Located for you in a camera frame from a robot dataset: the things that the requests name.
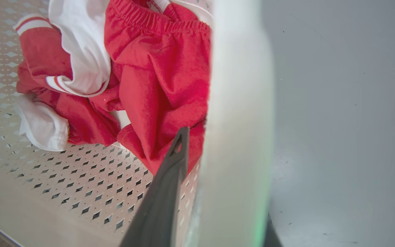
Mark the white perforated laundry basket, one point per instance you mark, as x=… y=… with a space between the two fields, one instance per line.
x=81 y=192

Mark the red and white striped garment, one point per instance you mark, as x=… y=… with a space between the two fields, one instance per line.
x=63 y=75

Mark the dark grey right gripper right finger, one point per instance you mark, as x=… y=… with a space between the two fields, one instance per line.
x=271 y=236

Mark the red shorts with elastic waistband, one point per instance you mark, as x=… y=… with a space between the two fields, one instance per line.
x=163 y=79

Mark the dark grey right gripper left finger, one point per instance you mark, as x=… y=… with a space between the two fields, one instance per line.
x=159 y=206

